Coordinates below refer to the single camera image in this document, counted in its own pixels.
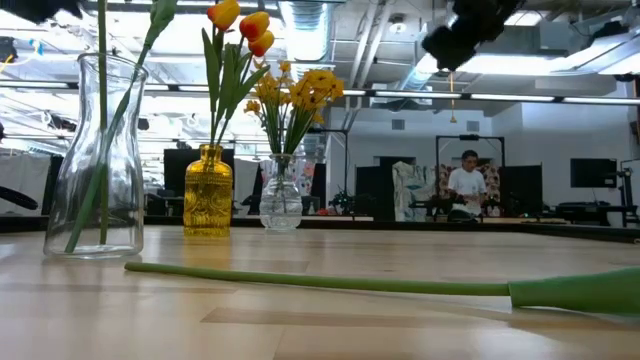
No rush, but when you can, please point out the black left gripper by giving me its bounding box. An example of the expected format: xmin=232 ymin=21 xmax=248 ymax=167
xmin=0 ymin=0 xmax=85 ymax=24

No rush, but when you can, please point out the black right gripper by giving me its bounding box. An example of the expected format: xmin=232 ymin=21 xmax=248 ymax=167
xmin=421 ymin=0 xmax=527 ymax=72

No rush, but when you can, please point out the red tulip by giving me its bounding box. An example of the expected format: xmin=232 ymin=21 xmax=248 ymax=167
xmin=123 ymin=260 xmax=640 ymax=317
xmin=63 ymin=0 xmax=180 ymax=255

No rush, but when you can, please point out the yellow daffodil bunch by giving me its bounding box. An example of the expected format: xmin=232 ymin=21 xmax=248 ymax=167
xmin=282 ymin=68 xmax=346 ymax=156
xmin=243 ymin=59 xmax=294 ymax=156

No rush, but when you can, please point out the yellow orange tulip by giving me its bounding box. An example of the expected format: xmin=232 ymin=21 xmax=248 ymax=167
xmin=201 ymin=0 xmax=242 ymax=151
xmin=213 ymin=10 xmax=272 ymax=151

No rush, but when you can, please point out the small yellow tulip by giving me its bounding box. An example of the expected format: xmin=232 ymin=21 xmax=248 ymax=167
xmin=219 ymin=29 xmax=276 ymax=151

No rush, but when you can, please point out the clear smooth glass vase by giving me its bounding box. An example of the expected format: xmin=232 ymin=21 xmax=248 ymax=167
xmin=42 ymin=51 xmax=150 ymax=260

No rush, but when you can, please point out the clear textured glass vase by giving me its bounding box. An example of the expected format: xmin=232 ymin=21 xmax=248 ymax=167
xmin=258 ymin=152 xmax=304 ymax=233

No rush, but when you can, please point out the amber glass vase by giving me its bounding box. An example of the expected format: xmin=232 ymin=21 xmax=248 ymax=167
xmin=182 ymin=143 xmax=234 ymax=238

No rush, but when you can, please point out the long ceiling light strip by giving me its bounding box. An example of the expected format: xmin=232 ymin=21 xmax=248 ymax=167
xmin=562 ymin=96 xmax=640 ymax=107
xmin=469 ymin=93 xmax=556 ymax=103
xmin=374 ymin=91 xmax=462 ymax=100

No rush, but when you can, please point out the floral patterned cloth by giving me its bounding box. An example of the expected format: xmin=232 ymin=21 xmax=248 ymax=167
xmin=438 ymin=163 xmax=501 ymax=211

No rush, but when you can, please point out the person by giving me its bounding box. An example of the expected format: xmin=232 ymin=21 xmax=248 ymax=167
xmin=446 ymin=149 xmax=488 ymax=221
xmin=0 ymin=185 xmax=39 ymax=211

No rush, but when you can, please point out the white partition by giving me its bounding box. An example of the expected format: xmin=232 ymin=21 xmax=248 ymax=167
xmin=0 ymin=154 xmax=51 ymax=217

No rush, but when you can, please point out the white teal cloth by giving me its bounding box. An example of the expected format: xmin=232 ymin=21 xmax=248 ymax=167
xmin=391 ymin=160 xmax=437 ymax=222

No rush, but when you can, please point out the black partition panel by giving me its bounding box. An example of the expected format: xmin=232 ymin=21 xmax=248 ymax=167
xmin=355 ymin=156 xmax=396 ymax=221
xmin=499 ymin=164 xmax=544 ymax=216

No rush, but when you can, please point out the dark desk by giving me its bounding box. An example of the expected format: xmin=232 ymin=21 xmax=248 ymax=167
xmin=552 ymin=201 xmax=640 ymax=227

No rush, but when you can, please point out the black monitor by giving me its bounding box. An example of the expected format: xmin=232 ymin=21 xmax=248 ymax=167
xmin=163 ymin=148 xmax=236 ymax=199

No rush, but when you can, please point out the black stand frame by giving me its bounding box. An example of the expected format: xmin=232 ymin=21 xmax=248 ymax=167
xmin=307 ymin=128 xmax=350 ymax=201
xmin=433 ymin=133 xmax=507 ymax=216

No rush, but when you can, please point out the silver ventilation duct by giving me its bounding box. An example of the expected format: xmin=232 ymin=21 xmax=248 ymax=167
xmin=344 ymin=0 xmax=451 ymax=94

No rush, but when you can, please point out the black wall screen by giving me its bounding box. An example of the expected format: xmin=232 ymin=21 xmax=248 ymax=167
xmin=570 ymin=158 xmax=618 ymax=189

